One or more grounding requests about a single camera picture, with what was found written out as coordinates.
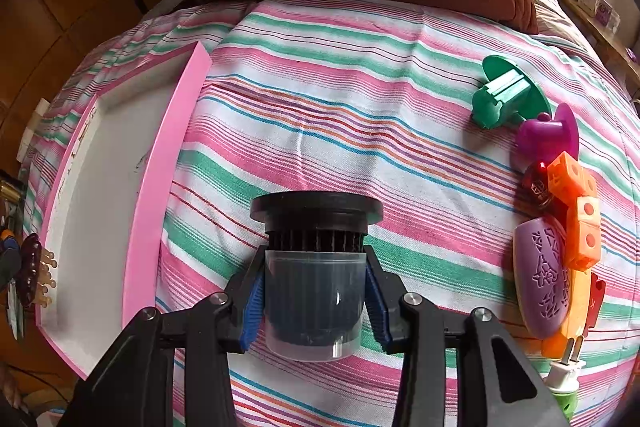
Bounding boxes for black filter with clear cup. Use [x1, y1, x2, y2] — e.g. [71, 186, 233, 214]
[250, 191, 383, 362]

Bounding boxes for white green power plug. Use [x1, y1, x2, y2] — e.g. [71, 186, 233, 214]
[544, 336, 586, 421]

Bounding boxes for purple patterned oval case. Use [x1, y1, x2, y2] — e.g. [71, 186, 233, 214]
[513, 216, 570, 339]

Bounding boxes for red plastic clip piece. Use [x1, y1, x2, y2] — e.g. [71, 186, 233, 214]
[582, 273, 606, 338]

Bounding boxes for red shiny round toy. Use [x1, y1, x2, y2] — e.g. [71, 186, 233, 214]
[521, 161, 553, 209]

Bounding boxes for pink white tray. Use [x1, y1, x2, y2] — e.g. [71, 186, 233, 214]
[36, 42, 212, 378]

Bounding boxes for orange holed block toy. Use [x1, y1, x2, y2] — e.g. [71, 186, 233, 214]
[541, 152, 601, 359]

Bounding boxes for striped bed cover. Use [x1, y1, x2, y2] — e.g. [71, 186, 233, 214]
[24, 0, 639, 426]

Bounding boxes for magenta plastic disc toy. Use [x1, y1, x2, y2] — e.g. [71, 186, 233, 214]
[515, 103, 579, 165]

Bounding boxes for green plastic disc toy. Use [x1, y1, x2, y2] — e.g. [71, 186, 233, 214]
[472, 55, 551, 129]

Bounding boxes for wooden desk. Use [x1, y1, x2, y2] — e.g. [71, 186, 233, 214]
[558, 0, 639, 95]

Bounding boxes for beige pillow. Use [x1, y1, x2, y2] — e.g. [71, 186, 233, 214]
[534, 0, 593, 53]

